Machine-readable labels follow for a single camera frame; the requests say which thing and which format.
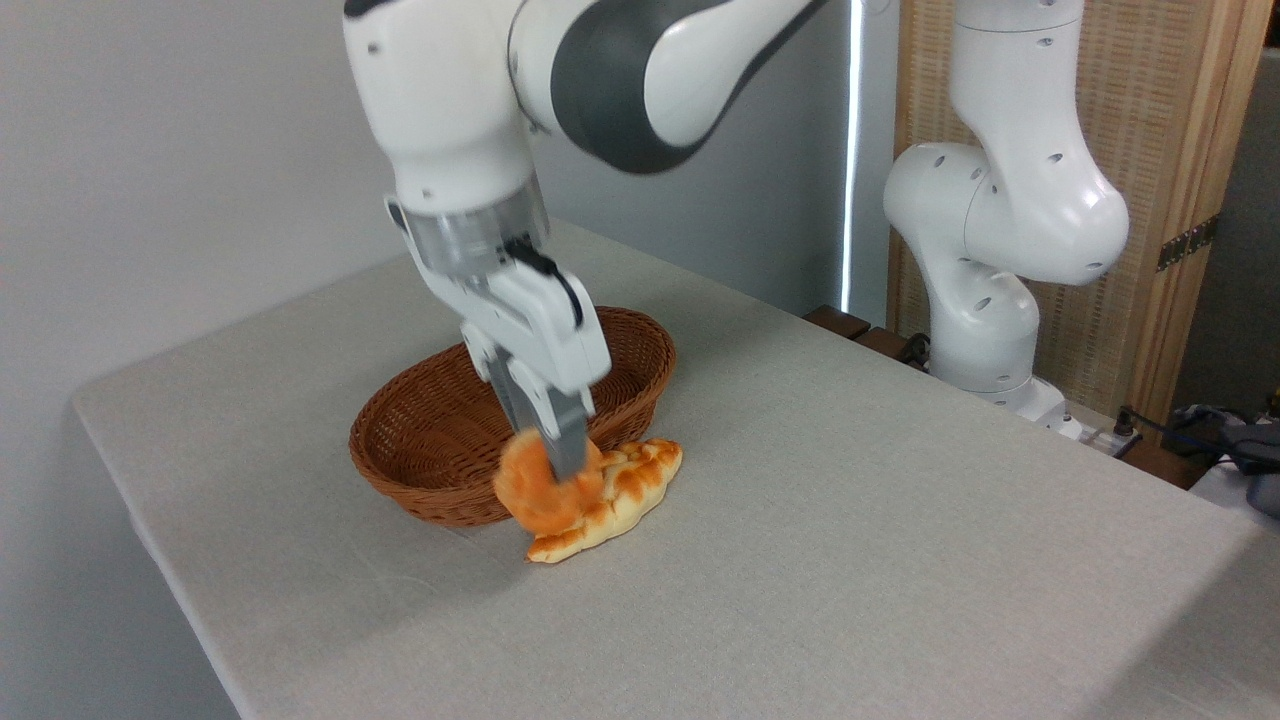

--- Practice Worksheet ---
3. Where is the wooden woven folding screen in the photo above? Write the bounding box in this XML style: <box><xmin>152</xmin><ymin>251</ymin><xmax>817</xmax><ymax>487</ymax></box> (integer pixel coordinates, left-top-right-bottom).
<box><xmin>888</xmin><ymin>0</ymin><xmax>1275</xmax><ymax>423</ymax></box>

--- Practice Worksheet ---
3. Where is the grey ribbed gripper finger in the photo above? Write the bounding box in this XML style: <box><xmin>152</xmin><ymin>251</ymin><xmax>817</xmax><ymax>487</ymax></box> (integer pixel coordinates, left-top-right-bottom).
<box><xmin>505</xmin><ymin>355</ymin><xmax>599</xmax><ymax>482</ymax></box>
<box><xmin>461</xmin><ymin>322</ymin><xmax>546</xmax><ymax>443</ymax></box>

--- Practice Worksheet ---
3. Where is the long braided bread loaf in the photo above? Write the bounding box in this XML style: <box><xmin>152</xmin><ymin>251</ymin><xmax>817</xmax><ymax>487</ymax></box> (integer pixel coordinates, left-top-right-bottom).
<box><xmin>526</xmin><ymin>438</ymin><xmax>685</xmax><ymax>565</ymax></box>

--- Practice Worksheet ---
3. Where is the dark grey bag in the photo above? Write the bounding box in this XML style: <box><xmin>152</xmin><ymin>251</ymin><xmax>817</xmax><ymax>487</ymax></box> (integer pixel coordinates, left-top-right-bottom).
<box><xmin>1170</xmin><ymin>404</ymin><xmax>1280</xmax><ymax>518</ymax></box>

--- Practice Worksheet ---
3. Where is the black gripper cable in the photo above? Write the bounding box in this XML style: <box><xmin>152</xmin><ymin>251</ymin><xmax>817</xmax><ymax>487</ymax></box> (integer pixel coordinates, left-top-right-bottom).
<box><xmin>504</xmin><ymin>237</ymin><xmax>586</xmax><ymax>330</ymax></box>

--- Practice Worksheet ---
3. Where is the round orange knotted bread roll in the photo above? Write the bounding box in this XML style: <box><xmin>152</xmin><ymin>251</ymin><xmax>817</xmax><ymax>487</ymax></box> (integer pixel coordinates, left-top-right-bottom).
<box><xmin>493</xmin><ymin>430</ymin><xmax>607</xmax><ymax>538</ymax></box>

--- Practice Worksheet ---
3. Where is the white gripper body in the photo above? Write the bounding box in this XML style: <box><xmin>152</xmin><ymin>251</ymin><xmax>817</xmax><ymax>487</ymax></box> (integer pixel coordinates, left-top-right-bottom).
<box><xmin>412</xmin><ymin>258</ymin><xmax>613</xmax><ymax>397</ymax></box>

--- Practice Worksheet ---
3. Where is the grey tablecloth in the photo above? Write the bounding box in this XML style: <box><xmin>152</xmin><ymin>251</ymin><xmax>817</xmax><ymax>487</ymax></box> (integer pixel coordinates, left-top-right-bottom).
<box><xmin>72</xmin><ymin>218</ymin><xmax>1280</xmax><ymax>720</ymax></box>

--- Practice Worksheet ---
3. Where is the white power strip with plug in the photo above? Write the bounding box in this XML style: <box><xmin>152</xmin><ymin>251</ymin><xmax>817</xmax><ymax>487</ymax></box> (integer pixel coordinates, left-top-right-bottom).
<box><xmin>1078</xmin><ymin>407</ymin><xmax>1143</xmax><ymax>459</ymax></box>

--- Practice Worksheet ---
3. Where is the dark metal screen hinge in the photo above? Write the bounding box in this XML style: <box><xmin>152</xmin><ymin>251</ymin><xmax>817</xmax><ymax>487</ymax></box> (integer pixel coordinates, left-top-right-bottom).
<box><xmin>1157</xmin><ymin>214</ymin><xmax>1221</xmax><ymax>273</ymax></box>

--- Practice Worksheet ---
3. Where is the dark brown wooden block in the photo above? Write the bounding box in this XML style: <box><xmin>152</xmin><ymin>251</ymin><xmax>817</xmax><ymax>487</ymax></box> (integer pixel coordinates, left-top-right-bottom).
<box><xmin>803</xmin><ymin>305</ymin><xmax>872</xmax><ymax>341</ymax></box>
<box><xmin>855</xmin><ymin>326</ymin><xmax>931</xmax><ymax>372</ymax></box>

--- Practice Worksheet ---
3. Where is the brown oval wicker basket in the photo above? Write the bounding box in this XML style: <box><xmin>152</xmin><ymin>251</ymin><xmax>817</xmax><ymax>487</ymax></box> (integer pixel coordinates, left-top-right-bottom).
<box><xmin>348</xmin><ymin>307</ymin><xmax>678</xmax><ymax>529</ymax></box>

